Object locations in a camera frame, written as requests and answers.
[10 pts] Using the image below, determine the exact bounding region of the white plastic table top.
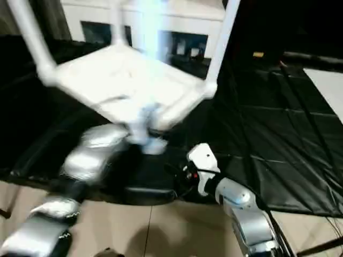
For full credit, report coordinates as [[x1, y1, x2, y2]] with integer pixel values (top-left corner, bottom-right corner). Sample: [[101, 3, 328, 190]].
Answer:
[[39, 43, 219, 133]]

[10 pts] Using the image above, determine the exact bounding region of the white plastic table leg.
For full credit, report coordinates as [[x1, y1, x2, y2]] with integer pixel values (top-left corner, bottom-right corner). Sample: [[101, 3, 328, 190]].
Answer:
[[133, 0, 165, 125], [204, 0, 241, 98], [6, 0, 58, 85], [109, 0, 128, 50]]

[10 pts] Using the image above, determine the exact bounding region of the black mat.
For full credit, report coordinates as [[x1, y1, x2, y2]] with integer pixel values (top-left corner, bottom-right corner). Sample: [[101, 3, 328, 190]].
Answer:
[[0, 35, 343, 217]]

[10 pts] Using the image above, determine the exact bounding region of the white sideboard with glass doors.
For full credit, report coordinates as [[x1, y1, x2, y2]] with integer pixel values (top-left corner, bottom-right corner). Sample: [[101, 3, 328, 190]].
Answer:
[[60, 0, 226, 64]]

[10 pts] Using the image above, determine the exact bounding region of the black cabinet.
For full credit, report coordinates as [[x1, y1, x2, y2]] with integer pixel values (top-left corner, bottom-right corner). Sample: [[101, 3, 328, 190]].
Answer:
[[224, 0, 343, 67]]

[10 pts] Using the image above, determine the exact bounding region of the grey curtain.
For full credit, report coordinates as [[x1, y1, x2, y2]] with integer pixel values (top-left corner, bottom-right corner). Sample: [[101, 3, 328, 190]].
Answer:
[[0, 0, 71, 41]]

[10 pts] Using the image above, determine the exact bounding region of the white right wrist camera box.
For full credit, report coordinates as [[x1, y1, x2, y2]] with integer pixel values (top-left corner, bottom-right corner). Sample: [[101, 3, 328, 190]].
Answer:
[[185, 142, 222, 198]]

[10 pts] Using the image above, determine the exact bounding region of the black metal table frame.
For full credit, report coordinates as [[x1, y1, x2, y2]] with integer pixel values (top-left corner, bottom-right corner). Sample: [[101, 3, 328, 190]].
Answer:
[[297, 238, 343, 256]]

